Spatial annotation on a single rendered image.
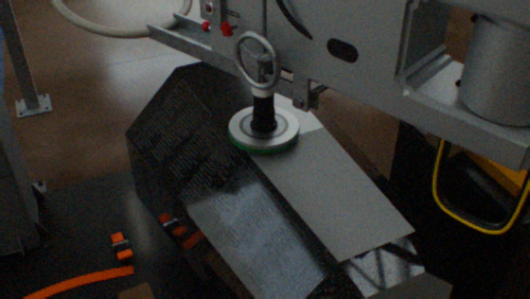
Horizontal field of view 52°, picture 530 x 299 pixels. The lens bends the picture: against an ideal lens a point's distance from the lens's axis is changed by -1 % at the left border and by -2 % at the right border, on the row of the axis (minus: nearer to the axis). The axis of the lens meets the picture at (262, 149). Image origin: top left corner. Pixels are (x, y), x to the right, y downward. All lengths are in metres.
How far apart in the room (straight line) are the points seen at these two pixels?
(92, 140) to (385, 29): 2.29
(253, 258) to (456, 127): 0.67
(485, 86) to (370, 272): 0.54
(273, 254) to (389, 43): 0.64
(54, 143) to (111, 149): 0.34
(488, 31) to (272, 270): 0.80
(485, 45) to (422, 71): 0.21
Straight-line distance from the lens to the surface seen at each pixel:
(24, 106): 3.60
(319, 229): 1.42
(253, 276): 1.50
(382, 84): 1.20
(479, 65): 1.09
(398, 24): 1.12
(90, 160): 3.04
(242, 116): 1.71
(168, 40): 1.77
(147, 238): 2.52
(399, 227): 1.46
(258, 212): 1.54
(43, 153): 3.17
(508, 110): 1.10
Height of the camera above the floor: 1.83
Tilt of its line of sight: 38 degrees down
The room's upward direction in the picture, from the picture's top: straight up
